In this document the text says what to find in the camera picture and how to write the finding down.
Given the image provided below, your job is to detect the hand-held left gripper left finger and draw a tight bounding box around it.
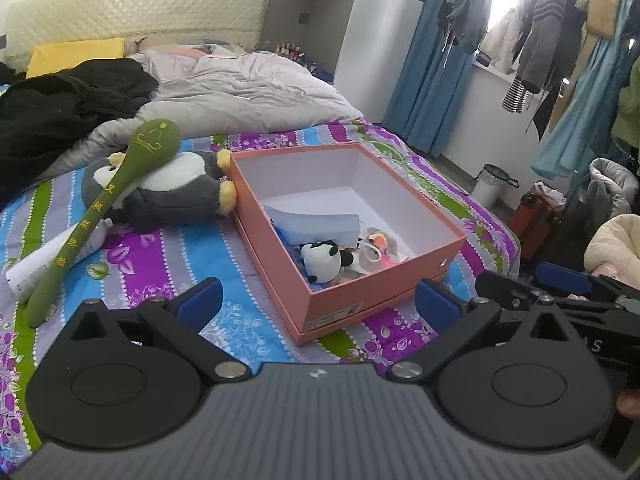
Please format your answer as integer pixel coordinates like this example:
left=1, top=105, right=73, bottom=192
left=69, top=276, right=254, bottom=381

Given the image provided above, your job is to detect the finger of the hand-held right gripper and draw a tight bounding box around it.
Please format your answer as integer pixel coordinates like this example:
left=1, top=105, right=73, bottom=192
left=535, top=261, right=640, bottom=304
left=474, top=270, right=627, bottom=313

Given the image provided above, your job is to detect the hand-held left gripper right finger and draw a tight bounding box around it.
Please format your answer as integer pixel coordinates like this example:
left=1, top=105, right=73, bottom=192
left=385, top=277, right=572, bottom=381

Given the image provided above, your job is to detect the white plastic bag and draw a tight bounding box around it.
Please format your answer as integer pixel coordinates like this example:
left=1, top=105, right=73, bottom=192
left=357, top=242, right=397, bottom=274

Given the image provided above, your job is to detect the colourful feather toy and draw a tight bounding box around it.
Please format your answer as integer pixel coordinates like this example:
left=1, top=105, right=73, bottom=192
left=367, top=230, right=409, bottom=266

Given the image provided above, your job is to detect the pink cardboard box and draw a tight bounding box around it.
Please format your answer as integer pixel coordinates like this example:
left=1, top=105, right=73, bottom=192
left=229, top=142, right=469, bottom=346

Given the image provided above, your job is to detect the blue wipes packet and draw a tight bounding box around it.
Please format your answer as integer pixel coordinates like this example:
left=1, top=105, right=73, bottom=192
left=274, top=224, right=307, bottom=269

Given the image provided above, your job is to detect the small panda plush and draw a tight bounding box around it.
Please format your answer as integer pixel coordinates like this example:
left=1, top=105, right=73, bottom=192
left=299, top=241, right=356, bottom=285

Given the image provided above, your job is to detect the light blue face mask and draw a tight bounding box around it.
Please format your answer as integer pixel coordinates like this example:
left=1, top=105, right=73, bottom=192
left=264, top=202, right=364, bottom=249

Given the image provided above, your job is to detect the floral striped bed sheet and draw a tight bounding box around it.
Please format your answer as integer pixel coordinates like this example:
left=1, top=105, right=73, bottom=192
left=0, top=120, right=521, bottom=454

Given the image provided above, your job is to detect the cream fleece garment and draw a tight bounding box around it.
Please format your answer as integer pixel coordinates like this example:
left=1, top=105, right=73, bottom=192
left=584, top=214, right=640, bottom=274

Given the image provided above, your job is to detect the red suitcase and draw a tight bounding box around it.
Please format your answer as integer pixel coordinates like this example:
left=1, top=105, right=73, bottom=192
left=509, top=182, right=569, bottom=249

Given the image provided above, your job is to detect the grey puffer jacket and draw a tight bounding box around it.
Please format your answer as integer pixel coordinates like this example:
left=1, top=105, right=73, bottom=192
left=575, top=157, right=636, bottom=231

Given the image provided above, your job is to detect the white trash bin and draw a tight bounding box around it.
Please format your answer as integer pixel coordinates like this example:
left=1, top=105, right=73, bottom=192
left=471, top=164, right=521, bottom=210

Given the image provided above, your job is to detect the grey penguin plush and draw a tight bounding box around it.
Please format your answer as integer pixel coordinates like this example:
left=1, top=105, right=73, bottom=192
left=81, top=149, right=239, bottom=226

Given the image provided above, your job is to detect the green plush spoon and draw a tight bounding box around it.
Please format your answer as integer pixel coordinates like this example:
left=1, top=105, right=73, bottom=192
left=26, top=117, right=184, bottom=329

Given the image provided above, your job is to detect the hanging teal dress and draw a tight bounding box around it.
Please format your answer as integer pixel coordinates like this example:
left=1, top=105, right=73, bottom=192
left=530, top=10, right=640, bottom=181

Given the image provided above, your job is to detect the white tube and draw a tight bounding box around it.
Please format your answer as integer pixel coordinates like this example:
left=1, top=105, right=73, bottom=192
left=4, top=220, right=109, bottom=304

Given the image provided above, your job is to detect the pale grey duvet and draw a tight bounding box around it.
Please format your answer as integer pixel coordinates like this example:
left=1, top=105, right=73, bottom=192
left=37, top=45, right=365, bottom=181

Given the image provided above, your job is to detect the blue curtain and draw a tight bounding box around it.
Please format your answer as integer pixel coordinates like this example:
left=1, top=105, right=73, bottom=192
left=382, top=0, right=481, bottom=159

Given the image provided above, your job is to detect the black clothing pile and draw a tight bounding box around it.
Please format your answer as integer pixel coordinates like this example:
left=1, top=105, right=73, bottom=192
left=0, top=57, right=160, bottom=196

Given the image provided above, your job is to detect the hanging grey striped jacket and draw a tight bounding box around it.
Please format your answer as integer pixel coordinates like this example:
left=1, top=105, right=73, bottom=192
left=501, top=0, right=577, bottom=114

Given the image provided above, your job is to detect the pink pillow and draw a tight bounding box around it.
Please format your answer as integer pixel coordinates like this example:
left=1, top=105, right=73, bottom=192
left=137, top=42, right=236, bottom=61

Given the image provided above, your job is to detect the yellow pillow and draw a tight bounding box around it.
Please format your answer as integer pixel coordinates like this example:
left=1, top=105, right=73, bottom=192
left=26, top=36, right=126, bottom=80

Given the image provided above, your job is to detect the hanging beige coat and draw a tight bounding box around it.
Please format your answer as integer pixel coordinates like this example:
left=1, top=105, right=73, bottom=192
left=585, top=0, right=627, bottom=41

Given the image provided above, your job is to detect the beige quilted headboard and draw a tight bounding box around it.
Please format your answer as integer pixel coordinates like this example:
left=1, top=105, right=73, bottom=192
left=4, top=0, right=270, bottom=69

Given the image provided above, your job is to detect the grey wardrobe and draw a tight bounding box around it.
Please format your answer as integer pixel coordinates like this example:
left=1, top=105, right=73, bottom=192
left=260, top=0, right=436, bottom=111

